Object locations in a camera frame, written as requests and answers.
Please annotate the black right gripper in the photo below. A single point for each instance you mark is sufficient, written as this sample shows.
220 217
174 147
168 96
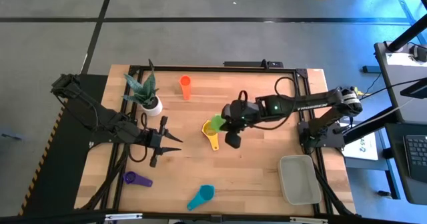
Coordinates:
243 122

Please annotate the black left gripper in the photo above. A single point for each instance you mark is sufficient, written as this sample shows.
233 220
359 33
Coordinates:
153 139

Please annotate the green plastic measuring cup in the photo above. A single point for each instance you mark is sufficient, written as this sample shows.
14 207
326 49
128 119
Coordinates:
217 124

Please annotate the yellow plastic measuring cup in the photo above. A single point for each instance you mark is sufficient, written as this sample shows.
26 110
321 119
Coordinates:
213 140

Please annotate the purple plastic measuring cup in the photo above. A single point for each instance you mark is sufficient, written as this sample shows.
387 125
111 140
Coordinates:
141 181

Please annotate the red-orange plastic measuring cup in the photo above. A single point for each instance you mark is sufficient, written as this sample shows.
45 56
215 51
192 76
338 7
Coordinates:
185 90

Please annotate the teal plastic measuring cup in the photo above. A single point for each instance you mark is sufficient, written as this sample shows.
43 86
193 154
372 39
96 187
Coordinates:
207 193

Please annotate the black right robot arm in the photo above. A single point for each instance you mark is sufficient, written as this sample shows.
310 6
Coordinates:
313 105

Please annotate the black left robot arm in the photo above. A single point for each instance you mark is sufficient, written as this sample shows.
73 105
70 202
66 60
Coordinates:
93 114

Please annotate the grey plastic basket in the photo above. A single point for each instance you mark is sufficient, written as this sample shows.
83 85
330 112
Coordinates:
298 180

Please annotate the white round plant pot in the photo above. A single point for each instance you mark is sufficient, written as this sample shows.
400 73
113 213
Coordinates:
156 110

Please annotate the green snake plant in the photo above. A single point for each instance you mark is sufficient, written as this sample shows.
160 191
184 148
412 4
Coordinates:
145 92

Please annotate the black bar-shaped device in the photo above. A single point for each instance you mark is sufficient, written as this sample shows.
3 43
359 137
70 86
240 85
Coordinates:
247 64

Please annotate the black mat with hazard stripe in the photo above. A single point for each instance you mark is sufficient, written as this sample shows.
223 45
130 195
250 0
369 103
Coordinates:
50 170

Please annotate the yellow plug connector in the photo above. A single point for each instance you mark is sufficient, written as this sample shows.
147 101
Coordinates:
359 91

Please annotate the white paper sheet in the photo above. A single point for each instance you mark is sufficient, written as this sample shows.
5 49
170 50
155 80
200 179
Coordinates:
367 150

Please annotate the blue desk foot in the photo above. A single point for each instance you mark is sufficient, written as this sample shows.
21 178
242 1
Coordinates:
370 69

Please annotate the dark grey desk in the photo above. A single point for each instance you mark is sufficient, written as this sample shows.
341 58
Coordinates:
397 170

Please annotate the black computer monitor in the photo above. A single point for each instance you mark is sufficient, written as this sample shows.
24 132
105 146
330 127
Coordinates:
415 90

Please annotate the black keyboard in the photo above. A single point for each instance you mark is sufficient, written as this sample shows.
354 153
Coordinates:
417 154

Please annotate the black diagonal support pole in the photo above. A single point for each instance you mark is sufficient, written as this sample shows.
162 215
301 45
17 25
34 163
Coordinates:
408 34

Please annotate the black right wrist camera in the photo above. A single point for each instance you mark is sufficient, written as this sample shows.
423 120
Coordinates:
240 108

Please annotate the black aluminium table frame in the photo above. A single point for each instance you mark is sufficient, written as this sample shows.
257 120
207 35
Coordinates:
217 68

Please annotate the silver metal bracket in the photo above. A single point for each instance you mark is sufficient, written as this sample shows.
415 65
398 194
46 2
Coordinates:
308 220
123 216

